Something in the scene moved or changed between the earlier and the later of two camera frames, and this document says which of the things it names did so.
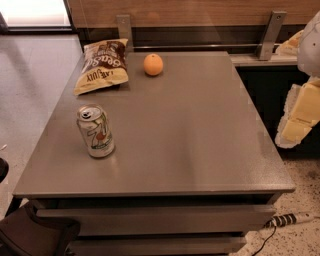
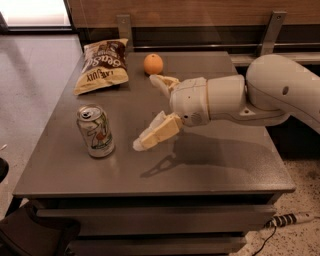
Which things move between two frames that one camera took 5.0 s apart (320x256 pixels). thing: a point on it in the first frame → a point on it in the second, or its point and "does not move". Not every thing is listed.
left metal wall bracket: x=125 y=30 does not move
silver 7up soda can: x=97 y=131 does not move
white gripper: x=310 y=50 → x=190 y=101
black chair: x=24 y=233 does not move
